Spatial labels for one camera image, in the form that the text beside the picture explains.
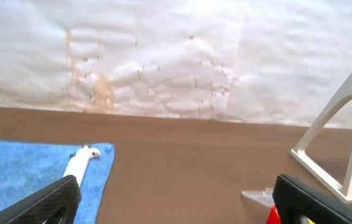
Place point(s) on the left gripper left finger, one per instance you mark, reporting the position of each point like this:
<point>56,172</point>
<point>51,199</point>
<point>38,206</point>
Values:
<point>39,202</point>

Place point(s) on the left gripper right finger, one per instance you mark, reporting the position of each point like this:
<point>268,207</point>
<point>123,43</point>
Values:
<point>319,205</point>

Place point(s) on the white pipette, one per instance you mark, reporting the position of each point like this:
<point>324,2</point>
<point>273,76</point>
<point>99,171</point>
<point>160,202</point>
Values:
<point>78,166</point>

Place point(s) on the blue cloth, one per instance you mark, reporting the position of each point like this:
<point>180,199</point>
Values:
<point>14,174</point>

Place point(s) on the red and yellow tip box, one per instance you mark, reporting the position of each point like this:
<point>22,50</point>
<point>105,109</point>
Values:
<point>272,216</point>

